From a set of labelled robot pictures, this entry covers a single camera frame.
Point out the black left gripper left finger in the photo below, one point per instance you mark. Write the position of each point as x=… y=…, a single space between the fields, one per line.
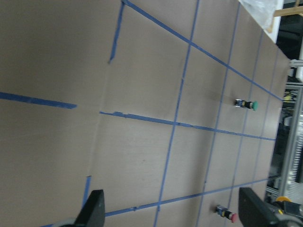
x=93 y=212

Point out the brown paper table mat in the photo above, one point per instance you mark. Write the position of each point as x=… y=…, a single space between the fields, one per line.
x=134 y=97

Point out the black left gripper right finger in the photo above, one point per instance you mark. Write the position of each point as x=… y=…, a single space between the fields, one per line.
x=253 y=212

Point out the red push button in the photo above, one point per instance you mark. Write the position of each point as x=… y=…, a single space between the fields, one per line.
x=225 y=213

